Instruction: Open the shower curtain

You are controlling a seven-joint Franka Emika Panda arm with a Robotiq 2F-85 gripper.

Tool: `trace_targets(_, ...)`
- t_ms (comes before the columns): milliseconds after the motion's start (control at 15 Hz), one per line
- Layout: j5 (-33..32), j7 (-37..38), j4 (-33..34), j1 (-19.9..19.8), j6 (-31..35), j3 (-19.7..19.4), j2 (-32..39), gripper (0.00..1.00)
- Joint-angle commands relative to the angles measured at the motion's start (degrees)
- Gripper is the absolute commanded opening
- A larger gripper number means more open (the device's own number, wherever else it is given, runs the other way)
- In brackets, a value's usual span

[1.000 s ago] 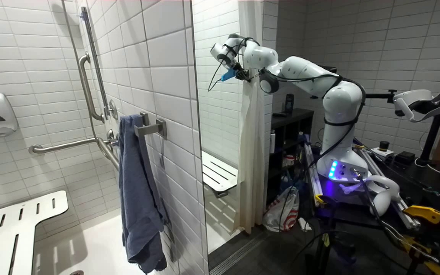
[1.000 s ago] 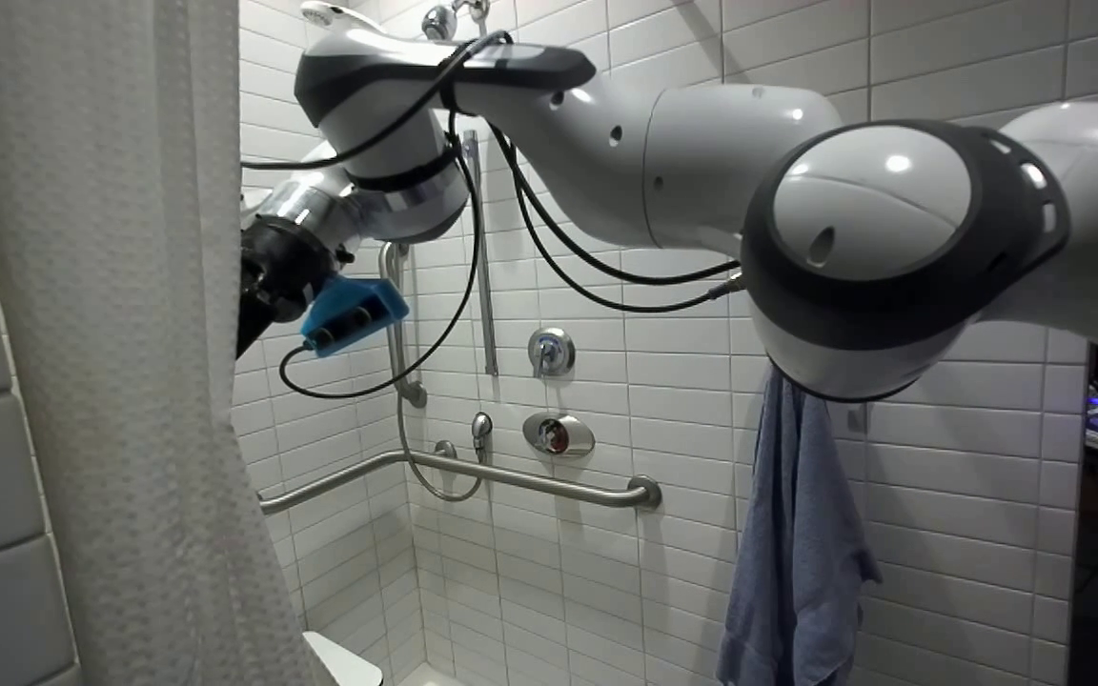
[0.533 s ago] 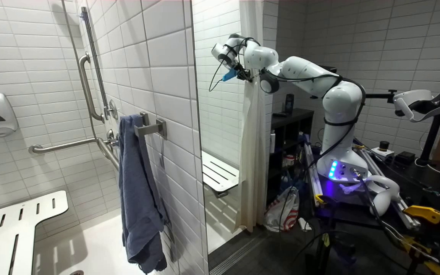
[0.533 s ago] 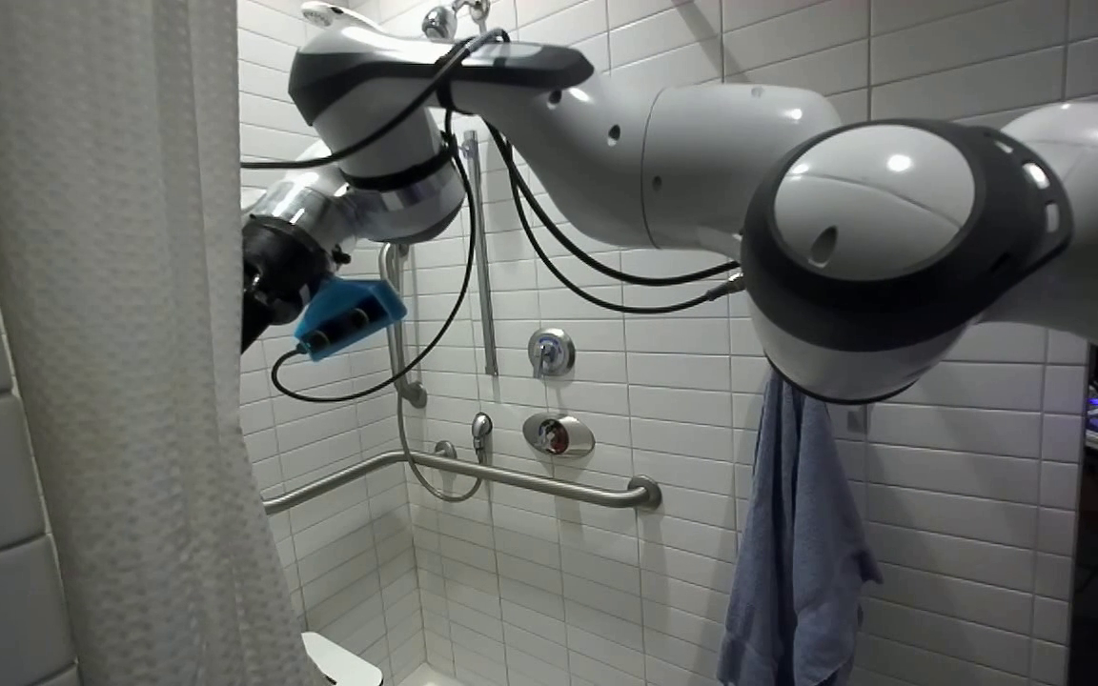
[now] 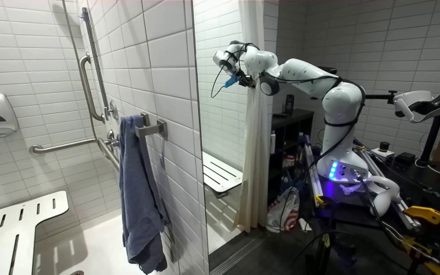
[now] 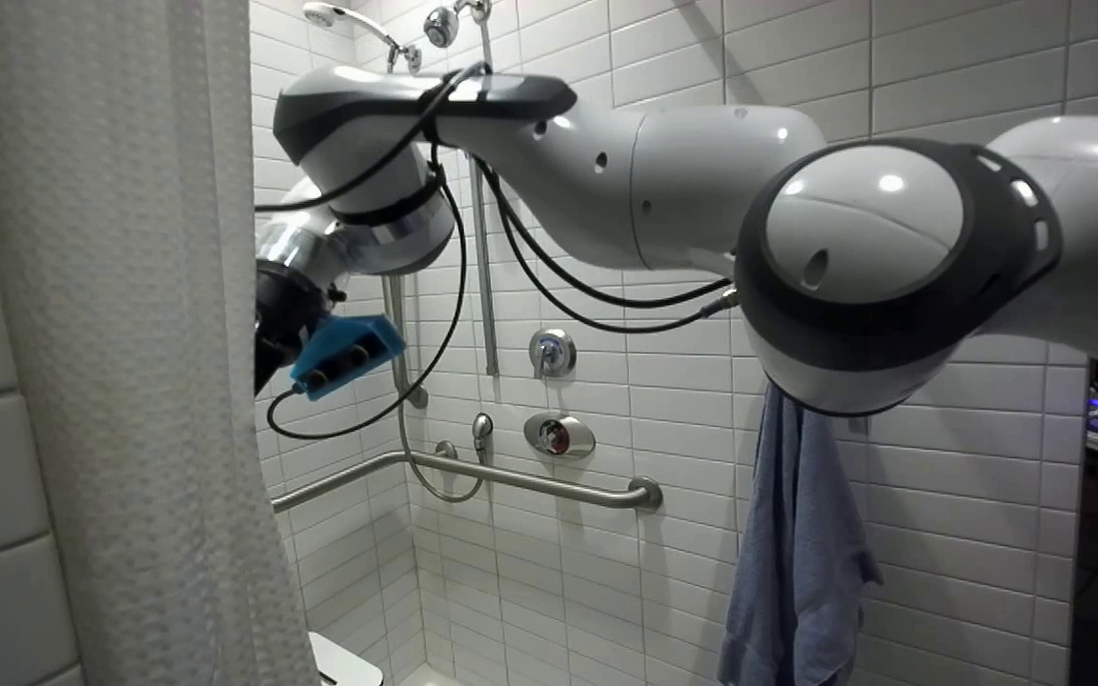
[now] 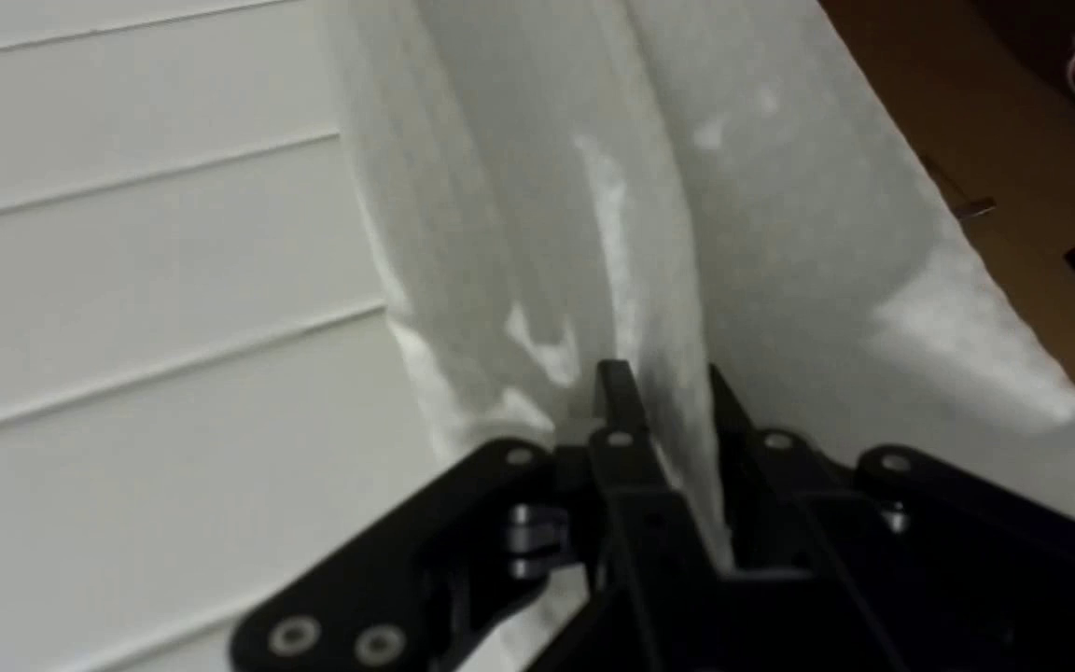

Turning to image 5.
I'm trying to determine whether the emergency stop button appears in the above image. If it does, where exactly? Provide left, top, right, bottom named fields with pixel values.
left=370, top=141, right=395, bottom=159

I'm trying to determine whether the steel shower slide rail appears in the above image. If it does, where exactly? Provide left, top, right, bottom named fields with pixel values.
left=81, top=7, right=120, bottom=121

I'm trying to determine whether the short steel grab bar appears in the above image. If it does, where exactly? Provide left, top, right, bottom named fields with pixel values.
left=78, top=53, right=106, bottom=123

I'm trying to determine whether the yellow clamp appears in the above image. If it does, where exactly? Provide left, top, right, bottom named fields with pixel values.
left=403, top=205, right=440, bottom=225

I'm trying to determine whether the white slotted shower seat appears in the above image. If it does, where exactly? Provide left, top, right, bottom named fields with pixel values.
left=0, top=191, right=69, bottom=275
left=203, top=151, right=243, bottom=199

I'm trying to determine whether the steel towel bar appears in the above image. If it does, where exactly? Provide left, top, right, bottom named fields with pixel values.
left=134, top=112, right=168, bottom=141

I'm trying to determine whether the white headset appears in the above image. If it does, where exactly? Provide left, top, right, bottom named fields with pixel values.
left=393, top=82, right=440, bottom=124

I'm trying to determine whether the white shower curtain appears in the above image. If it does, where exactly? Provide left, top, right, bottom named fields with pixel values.
left=233, top=0, right=271, bottom=234

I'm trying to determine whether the white curved object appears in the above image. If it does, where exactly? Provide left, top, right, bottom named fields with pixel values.
left=340, top=175, right=401, bottom=217

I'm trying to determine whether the white cable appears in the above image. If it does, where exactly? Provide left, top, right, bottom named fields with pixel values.
left=414, top=156, right=440, bottom=181

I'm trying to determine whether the white and red plastic bag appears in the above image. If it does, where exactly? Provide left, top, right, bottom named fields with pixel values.
left=266, top=187, right=301, bottom=233

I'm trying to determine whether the angled steel grab bar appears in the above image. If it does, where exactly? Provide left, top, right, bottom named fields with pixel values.
left=29, top=129, right=121, bottom=172

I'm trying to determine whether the small black box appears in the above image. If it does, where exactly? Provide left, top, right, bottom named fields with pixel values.
left=395, top=152, right=416, bottom=166

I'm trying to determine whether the linear floor drain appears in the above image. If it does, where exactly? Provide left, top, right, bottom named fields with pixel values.
left=209, top=238, right=263, bottom=275

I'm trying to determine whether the black shelf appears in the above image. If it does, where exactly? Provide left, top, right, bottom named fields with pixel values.
left=267, top=108, right=315, bottom=209

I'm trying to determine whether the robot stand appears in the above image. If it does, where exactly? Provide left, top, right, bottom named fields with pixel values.
left=303, top=141, right=440, bottom=275

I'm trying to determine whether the blue towel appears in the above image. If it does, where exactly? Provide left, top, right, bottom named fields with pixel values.
left=118, top=114, right=170, bottom=275

